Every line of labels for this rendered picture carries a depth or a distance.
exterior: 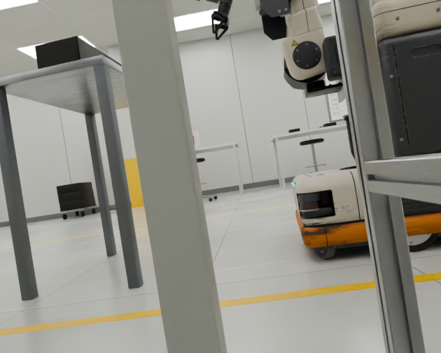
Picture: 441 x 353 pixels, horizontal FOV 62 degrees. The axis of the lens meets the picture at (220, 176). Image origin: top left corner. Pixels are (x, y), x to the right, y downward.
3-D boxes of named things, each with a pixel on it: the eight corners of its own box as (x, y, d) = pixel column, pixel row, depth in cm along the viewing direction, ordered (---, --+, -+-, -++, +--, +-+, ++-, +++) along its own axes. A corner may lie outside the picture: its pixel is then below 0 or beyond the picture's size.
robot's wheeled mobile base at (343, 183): (443, 205, 171) (435, 152, 171) (537, 227, 109) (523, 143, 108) (296, 225, 182) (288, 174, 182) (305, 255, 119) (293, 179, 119)
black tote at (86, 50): (81, 66, 133) (76, 35, 133) (38, 75, 136) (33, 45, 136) (141, 96, 190) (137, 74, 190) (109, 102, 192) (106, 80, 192)
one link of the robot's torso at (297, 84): (353, 100, 154) (344, 41, 154) (369, 85, 126) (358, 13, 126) (288, 112, 158) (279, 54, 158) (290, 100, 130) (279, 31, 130)
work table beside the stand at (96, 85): (189, 244, 194) (165, 94, 194) (139, 288, 125) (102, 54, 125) (110, 254, 202) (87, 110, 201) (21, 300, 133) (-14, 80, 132)
